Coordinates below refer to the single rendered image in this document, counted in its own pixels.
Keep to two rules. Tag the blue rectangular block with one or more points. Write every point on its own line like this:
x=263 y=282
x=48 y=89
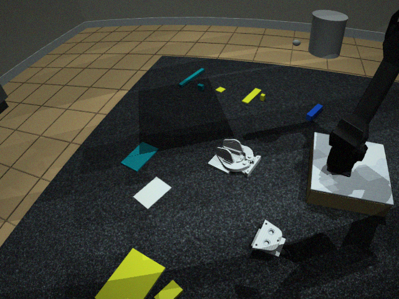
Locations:
x=314 y=112

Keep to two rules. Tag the teal long thin bar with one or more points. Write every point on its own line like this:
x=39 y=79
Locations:
x=191 y=77

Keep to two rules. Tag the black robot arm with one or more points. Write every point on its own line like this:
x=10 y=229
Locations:
x=348 y=138

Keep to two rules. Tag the teal flat rectangular plate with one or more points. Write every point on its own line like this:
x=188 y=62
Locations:
x=139 y=156

